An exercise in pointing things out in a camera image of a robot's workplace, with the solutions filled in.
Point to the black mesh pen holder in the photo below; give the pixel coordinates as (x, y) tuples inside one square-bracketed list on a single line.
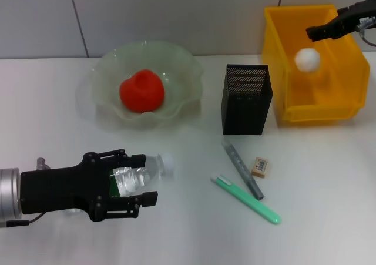
[(245, 112)]

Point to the grey marker pen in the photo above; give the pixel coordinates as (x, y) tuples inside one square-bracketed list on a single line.
[(242, 168)]

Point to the green glass fruit bowl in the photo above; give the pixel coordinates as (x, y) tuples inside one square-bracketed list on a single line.
[(182, 71)]

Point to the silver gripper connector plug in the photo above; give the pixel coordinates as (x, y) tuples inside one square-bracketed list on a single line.
[(367, 22), (42, 164)]

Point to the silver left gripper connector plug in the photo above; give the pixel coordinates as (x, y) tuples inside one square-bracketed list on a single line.
[(42, 164)]

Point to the clear green-label water bottle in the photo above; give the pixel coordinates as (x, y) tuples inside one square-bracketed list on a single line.
[(132, 179)]

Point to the white paper ball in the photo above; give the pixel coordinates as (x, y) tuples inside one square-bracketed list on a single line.
[(307, 58)]

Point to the tan eraser with barcode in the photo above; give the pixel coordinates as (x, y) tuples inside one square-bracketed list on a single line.
[(260, 167)]

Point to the red-orange toy orange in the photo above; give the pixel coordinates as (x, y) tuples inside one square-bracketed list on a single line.
[(142, 90)]

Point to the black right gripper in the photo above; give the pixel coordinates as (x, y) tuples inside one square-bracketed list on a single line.
[(364, 10)]

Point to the yellow plastic bin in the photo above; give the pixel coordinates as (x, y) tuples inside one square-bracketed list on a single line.
[(337, 94)]

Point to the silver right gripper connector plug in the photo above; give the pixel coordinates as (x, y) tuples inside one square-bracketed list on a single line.
[(367, 22)]

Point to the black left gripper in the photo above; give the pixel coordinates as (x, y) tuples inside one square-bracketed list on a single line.
[(61, 188)]

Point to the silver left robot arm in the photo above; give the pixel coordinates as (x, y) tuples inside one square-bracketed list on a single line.
[(8, 194)]

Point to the mint green pen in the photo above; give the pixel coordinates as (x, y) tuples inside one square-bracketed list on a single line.
[(243, 199)]

